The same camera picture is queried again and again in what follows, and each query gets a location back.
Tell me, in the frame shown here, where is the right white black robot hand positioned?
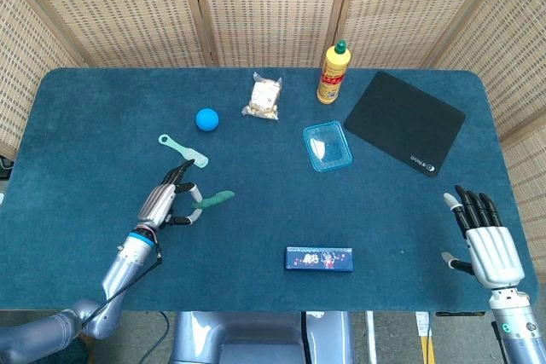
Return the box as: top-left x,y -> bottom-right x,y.
440,185 -> 526,291

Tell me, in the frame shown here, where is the blue velvet tablecloth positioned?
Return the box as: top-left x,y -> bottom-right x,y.
0,67 -> 539,314

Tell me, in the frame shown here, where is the woven wicker folding screen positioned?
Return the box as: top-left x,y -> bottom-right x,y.
0,0 -> 546,297

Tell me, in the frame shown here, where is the green putty strip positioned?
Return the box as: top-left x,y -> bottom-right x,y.
190,190 -> 236,211

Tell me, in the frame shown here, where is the white table leg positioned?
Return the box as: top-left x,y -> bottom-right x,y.
365,311 -> 379,364

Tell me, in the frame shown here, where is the yellow bottle with green cap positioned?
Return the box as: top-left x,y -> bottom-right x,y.
317,39 -> 352,105

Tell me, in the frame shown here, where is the clear bag of snacks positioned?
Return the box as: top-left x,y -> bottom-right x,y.
241,72 -> 283,121

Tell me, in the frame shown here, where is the blue ball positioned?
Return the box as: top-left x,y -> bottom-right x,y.
195,107 -> 220,131

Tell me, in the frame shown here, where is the mint green scrub brush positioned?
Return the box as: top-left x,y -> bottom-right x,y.
158,133 -> 210,168

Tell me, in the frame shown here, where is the blue clear plastic lid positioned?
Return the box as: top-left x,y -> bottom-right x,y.
302,119 -> 354,174

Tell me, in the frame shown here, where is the dark blue printed pencil case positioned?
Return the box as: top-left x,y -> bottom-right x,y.
284,246 -> 355,273

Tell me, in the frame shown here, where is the black mouse pad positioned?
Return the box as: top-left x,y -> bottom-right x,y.
343,71 -> 467,178

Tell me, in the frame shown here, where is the grey robot torso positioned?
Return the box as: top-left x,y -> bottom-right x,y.
170,310 -> 355,364

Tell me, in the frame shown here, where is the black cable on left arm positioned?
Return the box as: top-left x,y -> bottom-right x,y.
80,231 -> 164,327

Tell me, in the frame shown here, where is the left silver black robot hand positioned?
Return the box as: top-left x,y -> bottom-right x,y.
136,159 -> 208,235

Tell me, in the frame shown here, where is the black floor cable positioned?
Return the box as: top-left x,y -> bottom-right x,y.
144,310 -> 172,342

